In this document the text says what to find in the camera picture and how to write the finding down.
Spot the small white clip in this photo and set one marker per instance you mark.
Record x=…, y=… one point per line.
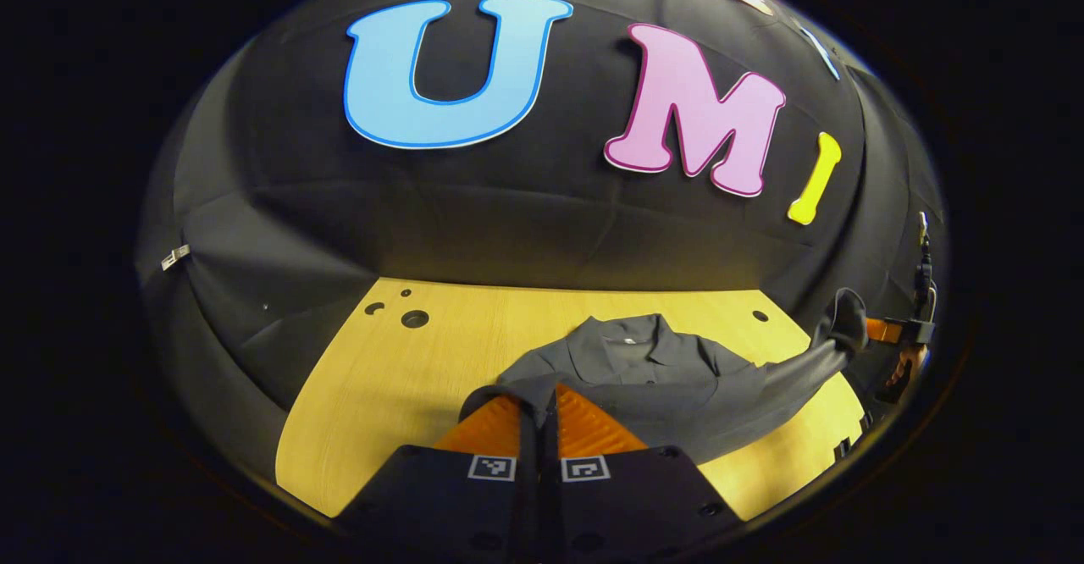
x=175, y=257

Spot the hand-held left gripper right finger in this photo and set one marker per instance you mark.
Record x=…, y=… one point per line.
x=550, y=505

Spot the grey button shirt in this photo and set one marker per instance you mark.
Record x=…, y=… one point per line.
x=660, y=378

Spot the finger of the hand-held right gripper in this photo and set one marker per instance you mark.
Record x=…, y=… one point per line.
x=885, y=329

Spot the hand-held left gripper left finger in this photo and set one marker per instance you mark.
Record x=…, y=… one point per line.
x=528, y=505

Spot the black backdrop cloth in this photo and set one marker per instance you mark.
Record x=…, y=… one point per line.
x=508, y=208

